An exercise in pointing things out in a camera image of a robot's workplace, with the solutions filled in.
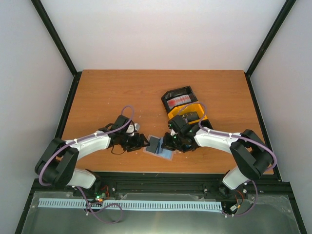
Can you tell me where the black frame post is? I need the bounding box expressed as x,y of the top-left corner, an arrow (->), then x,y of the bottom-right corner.
245,0 -> 297,75
31,0 -> 78,77

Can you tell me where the black credit card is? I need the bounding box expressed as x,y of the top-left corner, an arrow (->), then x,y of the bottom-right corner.
146,136 -> 160,154

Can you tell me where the thin black cable loop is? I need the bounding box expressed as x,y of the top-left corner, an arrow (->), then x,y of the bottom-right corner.
111,145 -> 127,156

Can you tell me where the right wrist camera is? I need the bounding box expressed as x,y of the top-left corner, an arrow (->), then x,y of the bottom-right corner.
170,129 -> 177,136

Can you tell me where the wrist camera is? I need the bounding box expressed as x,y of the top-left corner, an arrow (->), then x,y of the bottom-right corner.
126,123 -> 140,136
170,129 -> 177,136

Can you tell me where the black left card bin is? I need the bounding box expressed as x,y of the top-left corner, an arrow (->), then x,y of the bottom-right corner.
161,86 -> 198,114

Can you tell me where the left black frame post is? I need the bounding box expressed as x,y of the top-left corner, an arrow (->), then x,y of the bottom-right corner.
31,0 -> 78,77

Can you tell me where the black card stack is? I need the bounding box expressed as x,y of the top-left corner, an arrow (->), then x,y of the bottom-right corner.
182,112 -> 199,123

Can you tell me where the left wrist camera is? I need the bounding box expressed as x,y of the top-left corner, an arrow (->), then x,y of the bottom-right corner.
126,123 -> 140,136

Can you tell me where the light blue cable duct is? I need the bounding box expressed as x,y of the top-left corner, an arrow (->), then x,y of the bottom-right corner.
38,198 -> 222,213

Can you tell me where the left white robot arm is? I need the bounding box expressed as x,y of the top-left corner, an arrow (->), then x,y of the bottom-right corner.
35,115 -> 150,196

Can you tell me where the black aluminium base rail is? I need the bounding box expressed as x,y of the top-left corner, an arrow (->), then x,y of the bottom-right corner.
31,170 -> 292,203

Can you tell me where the red white card stack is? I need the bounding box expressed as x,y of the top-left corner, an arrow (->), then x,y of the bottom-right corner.
167,95 -> 192,109

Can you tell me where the black card bin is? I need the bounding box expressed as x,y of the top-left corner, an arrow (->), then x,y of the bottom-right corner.
181,120 -> 215,154
161,86 -> 198,114

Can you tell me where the right black frame post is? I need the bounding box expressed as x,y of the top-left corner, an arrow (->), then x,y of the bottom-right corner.
245,0 -> 297,75

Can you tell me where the black right card bin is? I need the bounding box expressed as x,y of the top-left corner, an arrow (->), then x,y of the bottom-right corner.
181,120 -> 215,154

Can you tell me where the yellow middle card bin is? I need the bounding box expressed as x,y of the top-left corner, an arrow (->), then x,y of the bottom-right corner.
168,102 -> 212,129

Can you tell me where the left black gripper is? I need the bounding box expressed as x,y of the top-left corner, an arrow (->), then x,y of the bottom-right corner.
119,133 -> 150,153

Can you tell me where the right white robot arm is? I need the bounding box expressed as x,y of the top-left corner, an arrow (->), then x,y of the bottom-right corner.
161,115 -> 276,197

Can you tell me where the blue credit card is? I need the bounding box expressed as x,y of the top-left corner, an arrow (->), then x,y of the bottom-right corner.
156,137 -> 163,155

